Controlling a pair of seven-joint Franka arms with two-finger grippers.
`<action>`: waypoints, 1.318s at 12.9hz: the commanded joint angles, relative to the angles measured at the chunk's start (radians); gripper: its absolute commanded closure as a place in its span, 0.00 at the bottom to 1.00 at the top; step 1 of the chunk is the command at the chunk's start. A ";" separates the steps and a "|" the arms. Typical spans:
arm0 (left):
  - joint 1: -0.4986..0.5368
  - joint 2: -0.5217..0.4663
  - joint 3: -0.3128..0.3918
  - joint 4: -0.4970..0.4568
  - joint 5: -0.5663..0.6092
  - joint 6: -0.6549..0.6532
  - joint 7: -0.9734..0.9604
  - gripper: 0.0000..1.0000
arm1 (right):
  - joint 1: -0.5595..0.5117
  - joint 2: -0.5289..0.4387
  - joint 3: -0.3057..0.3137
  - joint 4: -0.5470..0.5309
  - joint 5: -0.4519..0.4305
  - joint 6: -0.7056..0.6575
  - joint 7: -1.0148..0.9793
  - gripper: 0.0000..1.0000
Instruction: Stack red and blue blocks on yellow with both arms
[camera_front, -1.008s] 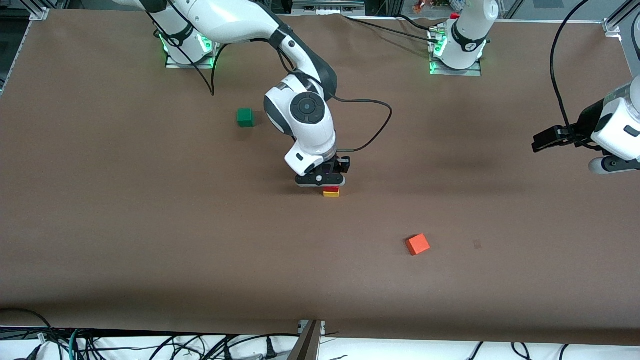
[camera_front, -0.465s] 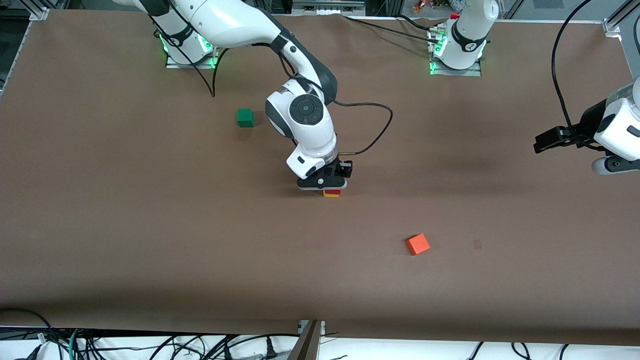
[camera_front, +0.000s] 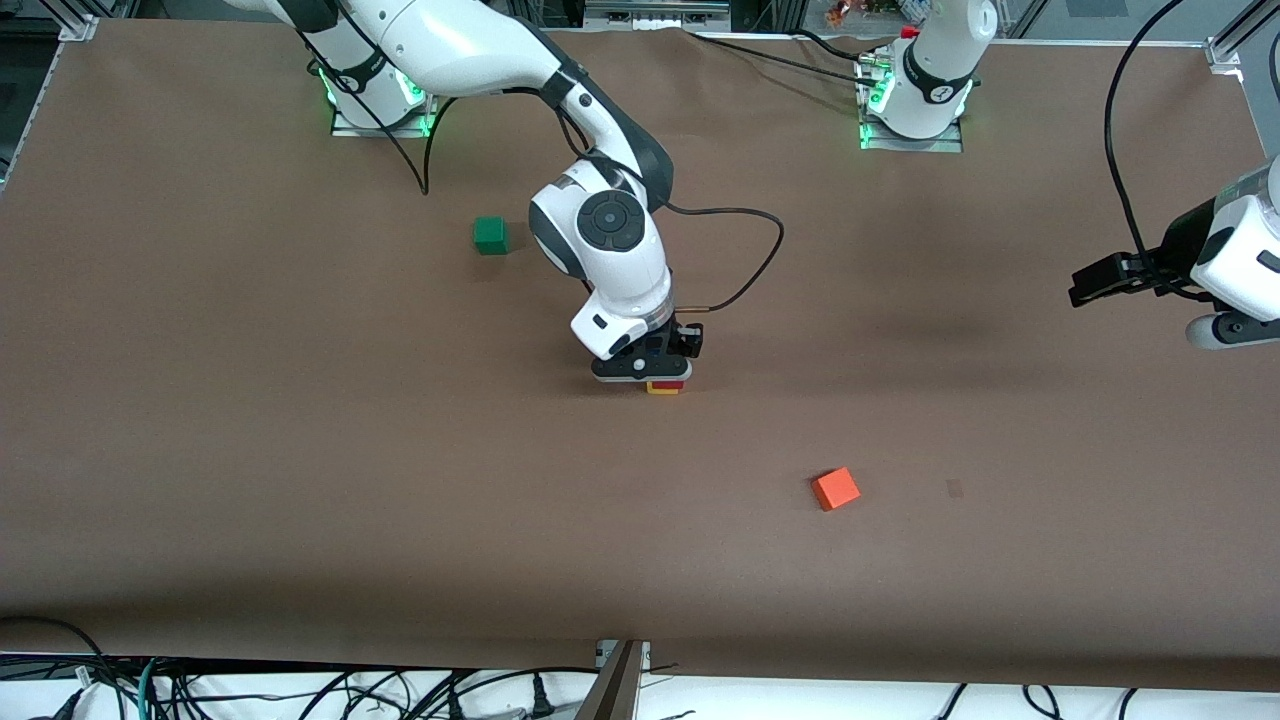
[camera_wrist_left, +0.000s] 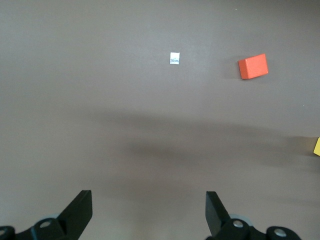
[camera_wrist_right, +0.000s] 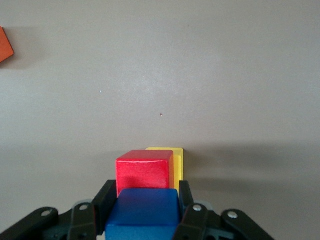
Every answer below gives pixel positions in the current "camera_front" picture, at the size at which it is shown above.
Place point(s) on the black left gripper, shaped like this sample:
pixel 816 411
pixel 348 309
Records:
pixel 1182 246

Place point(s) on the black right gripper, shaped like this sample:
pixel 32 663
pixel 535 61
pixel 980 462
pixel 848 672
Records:
pixel 684 341

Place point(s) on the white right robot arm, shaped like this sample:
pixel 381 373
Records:
pixel 450 45

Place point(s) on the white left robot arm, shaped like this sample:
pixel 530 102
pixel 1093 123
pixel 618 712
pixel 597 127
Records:
pixel 940 60

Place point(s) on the yellow cube block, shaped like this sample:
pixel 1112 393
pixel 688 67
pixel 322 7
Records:
pixel 664 391

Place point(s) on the green cube block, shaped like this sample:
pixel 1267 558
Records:
pixel 491 235

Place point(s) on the orange-red cube block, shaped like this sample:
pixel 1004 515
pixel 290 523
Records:
pixel 835 489

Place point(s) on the white power strip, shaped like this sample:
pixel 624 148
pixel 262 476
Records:
pixel 655 15

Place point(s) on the brown paper table cover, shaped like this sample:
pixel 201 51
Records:
pixel 300 450

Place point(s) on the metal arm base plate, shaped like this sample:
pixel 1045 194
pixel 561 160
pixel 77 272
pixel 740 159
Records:
pixel 940 146
pixel 345 128

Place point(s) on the aluminium frame corner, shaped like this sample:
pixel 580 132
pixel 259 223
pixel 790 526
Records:
pixel 75 22
pixel 1235 45

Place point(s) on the metal table edge bracket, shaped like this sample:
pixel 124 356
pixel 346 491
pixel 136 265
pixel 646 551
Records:
pixel 603 652

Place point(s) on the grey camera mount beam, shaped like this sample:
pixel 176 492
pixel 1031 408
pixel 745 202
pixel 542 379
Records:
pixel 615 695

